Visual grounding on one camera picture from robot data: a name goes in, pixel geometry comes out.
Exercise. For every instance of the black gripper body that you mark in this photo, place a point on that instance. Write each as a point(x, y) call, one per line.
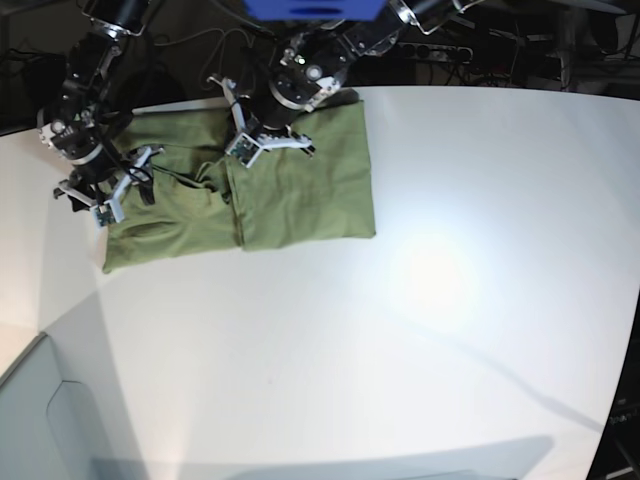
point(94, 168)
point(274, 111)

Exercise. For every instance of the green T-shirt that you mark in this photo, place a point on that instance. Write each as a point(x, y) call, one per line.
point(206, 200)

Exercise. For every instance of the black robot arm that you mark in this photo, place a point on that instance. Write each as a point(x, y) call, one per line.
point(316, 44)
point(81, 126)

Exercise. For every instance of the blue box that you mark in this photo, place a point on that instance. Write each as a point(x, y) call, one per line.
point(281, 10)

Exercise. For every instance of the black power strip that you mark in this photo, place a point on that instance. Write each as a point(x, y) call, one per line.
point(434, 53)

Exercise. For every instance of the grey plastic bin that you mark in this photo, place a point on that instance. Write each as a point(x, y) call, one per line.
point(51, 427)

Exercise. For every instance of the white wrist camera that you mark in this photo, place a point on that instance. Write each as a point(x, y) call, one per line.
point(251, 136)
point(105, 199)

